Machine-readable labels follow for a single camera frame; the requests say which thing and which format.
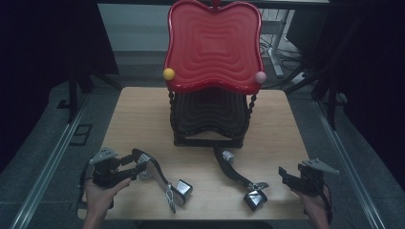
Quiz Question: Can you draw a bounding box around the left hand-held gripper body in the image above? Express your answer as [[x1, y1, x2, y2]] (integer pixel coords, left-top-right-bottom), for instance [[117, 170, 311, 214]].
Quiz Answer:
[[88, 146, 124, 189]]

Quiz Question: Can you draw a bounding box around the person's left hand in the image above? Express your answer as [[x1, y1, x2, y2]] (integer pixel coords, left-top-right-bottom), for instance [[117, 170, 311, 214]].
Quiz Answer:
[[83, 177, 133, 221]]

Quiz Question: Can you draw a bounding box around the tangle of floor cables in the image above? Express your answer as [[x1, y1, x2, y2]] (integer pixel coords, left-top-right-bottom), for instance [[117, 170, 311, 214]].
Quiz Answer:
[[259, 33, 305, 66]]

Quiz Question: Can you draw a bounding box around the white desk leg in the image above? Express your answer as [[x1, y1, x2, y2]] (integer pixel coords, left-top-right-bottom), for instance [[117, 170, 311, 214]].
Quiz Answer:
[[266, 9, 296, 79]]

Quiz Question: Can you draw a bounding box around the red and black shoe rack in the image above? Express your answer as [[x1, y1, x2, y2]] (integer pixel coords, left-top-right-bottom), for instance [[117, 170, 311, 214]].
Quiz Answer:
[[162, 0, 267, 149]]

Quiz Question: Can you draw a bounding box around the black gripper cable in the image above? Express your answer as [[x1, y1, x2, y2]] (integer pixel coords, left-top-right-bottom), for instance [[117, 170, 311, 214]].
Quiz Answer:
[[320, 182, 334, 224], [77, 161, 93, 204]]

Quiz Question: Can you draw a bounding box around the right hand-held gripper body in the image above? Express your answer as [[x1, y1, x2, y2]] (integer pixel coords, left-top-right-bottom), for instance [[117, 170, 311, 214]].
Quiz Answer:
[[297, 157, 341, 197]]

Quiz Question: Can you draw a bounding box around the person's right hand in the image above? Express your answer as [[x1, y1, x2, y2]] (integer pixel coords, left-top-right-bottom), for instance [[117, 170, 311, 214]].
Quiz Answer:
[[290, 187, 331, 221]]

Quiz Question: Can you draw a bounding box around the black high-heel sandal silver strap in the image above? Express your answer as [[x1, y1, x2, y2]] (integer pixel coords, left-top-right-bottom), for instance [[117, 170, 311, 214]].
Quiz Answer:
[[212, 145, 270, 213], [131, 148, 194, 215]]

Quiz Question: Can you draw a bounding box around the grey desk panel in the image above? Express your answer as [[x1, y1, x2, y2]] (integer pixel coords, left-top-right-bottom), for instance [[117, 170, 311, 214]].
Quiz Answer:
[[96, 3, 170, 52]]

